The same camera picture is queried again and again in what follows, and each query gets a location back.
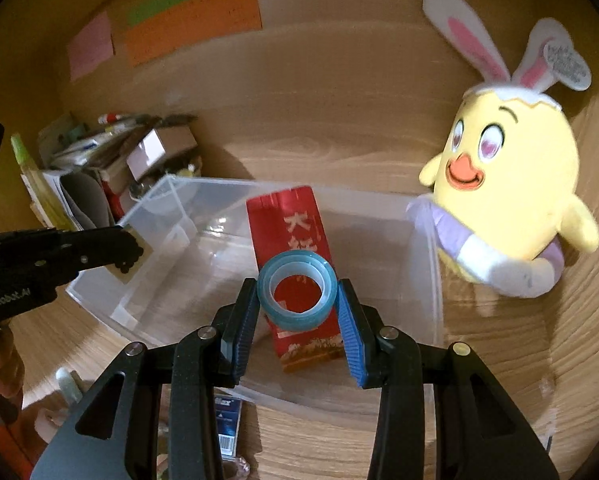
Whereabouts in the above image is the blue tape roll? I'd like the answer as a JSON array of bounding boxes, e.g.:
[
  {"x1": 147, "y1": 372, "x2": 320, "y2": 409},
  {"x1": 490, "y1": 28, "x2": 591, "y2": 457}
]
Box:
[{"x1": 257, "y1": 252, "x2": 339, "y2": 333}]

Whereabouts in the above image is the blue staples box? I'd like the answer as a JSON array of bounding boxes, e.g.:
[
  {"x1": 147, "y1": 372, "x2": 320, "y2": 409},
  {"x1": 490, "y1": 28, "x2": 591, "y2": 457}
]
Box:
[{"x1": 214, "y1": 394, "x2": 244, "y2": 458}]

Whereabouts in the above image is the clear plastic wrapper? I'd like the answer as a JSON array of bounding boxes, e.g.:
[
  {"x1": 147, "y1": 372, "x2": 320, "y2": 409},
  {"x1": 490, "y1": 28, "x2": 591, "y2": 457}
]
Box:
[{"x1": 222, "y1": 452, "x2": 253, "y2": 480}]

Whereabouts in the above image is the pink sticky note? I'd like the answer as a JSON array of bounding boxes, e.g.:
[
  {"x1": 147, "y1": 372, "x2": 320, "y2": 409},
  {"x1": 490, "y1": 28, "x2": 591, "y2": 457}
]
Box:
[{"x1": 66, "y1": 11, "x2": 115, "y2": 82}]

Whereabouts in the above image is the yellow chick plush toy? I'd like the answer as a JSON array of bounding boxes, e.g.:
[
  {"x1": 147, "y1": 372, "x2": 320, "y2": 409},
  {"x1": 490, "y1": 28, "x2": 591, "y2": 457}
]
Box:
[{"x1": 407, "y1": 0, "x2": 599, "y2": 300}]

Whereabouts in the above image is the person's left hand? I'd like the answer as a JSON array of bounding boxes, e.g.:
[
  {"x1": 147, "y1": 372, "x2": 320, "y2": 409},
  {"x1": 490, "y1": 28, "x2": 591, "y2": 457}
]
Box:
[{"x1": 0, "y1": 327, "x2": 26, "y2": 403}]

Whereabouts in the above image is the orange sticky note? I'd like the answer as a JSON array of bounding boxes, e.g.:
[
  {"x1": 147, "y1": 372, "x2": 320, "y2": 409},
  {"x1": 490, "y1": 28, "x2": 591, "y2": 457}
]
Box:
[{"x1": 124, "y1": 0, "x2": 263, "y2": 68}]

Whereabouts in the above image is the cardboard box with white label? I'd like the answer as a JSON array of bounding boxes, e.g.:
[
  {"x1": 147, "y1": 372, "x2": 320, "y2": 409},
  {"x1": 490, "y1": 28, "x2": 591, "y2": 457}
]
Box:
[{"x1": 126, "y1": 122, "x2": 200, "y2": 183}]

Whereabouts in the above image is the red packet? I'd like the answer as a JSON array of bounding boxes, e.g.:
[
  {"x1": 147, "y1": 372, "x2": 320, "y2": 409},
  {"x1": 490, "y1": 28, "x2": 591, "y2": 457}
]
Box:
[{"x1": 246, "y1": 185, "x2": 345, "y2": 373}]

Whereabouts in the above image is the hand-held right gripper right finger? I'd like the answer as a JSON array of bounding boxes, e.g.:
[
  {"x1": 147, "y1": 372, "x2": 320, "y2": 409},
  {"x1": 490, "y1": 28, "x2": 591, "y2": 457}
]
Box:
[{"x1": 335, "y1": 278, "x2": 560, "y2": 480}]

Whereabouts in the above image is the grey folded card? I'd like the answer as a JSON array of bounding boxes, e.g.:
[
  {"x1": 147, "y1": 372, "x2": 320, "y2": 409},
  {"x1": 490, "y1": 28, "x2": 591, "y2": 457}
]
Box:
[{"x1": 42, "y1": 170, "x2": 116, "y2": 233}]

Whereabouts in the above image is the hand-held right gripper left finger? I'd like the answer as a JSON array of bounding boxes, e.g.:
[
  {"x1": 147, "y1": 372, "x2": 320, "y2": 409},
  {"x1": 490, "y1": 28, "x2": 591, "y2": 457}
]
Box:
[{"x1": 30, "y1": 277, "x2": 259, "y2": 480}]

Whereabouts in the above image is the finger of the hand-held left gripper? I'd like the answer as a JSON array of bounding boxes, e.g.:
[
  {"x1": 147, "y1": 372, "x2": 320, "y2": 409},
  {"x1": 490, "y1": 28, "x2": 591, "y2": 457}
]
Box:
[
  {"x1": 30, "y1": 237, "x2": 146, "y2": 287},
  {"x1": 0, "y1": 226, "x2": 130, "y2": 252}
]

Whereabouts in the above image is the clear plastic storage bin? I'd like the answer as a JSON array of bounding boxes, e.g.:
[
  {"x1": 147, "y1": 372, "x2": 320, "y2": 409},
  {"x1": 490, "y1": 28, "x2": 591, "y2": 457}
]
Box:
[{"x1": 66, "y1": 175, "x2": 445, "y2": 436}]

